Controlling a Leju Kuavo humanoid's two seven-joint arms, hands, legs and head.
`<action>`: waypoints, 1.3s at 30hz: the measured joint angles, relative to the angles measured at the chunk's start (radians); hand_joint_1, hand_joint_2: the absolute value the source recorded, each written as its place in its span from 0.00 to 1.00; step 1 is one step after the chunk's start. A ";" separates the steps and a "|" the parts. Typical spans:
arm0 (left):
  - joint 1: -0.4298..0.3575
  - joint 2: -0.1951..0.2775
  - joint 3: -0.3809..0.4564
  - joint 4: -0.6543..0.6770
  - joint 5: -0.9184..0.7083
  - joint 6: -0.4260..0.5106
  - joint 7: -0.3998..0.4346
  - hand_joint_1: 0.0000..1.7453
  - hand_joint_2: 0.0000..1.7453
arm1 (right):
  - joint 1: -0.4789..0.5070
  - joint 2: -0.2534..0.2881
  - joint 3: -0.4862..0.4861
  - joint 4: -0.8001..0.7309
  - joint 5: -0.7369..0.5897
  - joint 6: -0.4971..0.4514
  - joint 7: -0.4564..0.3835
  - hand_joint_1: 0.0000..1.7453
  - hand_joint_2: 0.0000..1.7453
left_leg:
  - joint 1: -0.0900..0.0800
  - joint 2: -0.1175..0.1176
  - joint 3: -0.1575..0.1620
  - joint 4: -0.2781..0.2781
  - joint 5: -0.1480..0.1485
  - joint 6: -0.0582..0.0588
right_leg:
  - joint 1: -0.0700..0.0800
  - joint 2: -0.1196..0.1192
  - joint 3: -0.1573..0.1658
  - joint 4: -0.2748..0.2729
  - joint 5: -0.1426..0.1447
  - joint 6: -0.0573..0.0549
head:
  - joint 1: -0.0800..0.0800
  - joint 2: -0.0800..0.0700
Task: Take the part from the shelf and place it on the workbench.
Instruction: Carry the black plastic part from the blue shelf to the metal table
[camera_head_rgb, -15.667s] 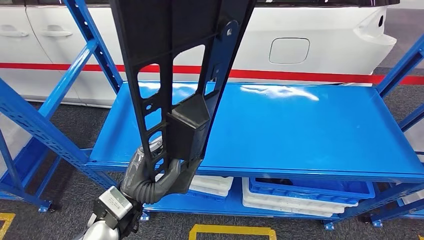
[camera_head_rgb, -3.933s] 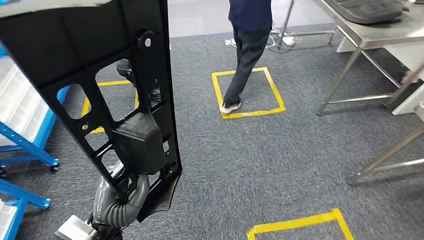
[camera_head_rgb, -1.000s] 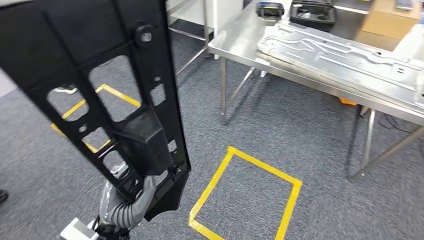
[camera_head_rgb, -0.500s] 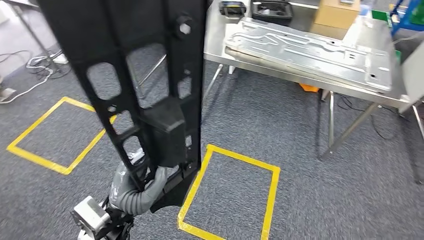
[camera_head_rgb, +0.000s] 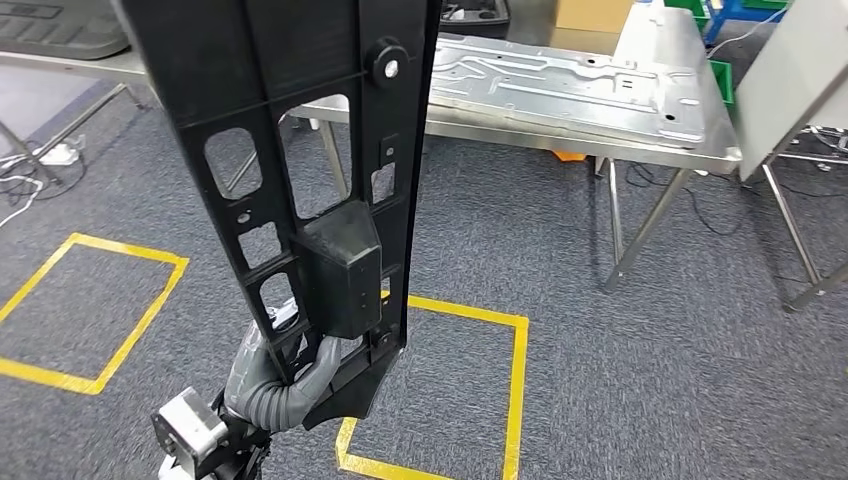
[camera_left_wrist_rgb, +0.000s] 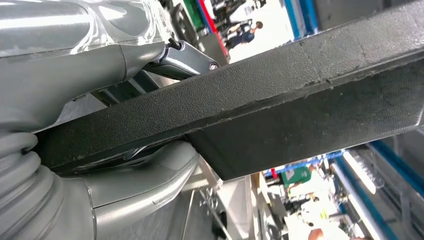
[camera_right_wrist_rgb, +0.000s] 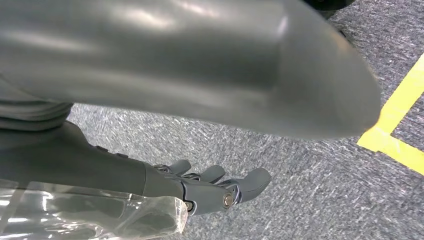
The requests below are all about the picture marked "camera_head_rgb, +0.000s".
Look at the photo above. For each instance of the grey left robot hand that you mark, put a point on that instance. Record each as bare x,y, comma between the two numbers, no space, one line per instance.
245,364

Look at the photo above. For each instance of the black plastic panel part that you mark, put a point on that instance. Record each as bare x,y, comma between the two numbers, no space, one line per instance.
298,66

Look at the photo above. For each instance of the clear plastic hand wrap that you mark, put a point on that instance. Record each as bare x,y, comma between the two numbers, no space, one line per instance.
245,361

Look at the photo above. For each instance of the yellow floor tape square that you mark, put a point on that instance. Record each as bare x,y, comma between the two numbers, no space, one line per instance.
132,250
517,397

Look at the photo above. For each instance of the white power strip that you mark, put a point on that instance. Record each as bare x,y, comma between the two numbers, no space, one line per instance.
61,156

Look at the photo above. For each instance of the stainless steel table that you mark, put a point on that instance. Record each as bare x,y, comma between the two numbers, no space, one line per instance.
719,142
66,66
793,225

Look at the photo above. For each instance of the dark grey moulded mat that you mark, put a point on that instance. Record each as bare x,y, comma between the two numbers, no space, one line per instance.
60,30

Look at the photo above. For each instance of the small orange object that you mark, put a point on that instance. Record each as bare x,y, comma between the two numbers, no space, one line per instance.
570,156

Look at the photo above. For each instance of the black plastic case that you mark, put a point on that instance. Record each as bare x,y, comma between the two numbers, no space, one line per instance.
477,23

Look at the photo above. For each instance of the stamped sheet metal panel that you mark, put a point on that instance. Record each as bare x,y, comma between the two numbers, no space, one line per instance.
563,93

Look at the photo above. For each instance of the brown cardboard box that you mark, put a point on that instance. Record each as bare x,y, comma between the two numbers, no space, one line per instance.
590,16

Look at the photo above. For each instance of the green plastic bin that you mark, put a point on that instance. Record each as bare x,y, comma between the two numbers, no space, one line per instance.
723,83
689,8

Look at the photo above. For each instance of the blue metal cart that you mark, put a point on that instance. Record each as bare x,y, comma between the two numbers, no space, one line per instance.
735,10

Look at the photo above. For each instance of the white board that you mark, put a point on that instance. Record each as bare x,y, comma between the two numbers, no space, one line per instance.
788,86

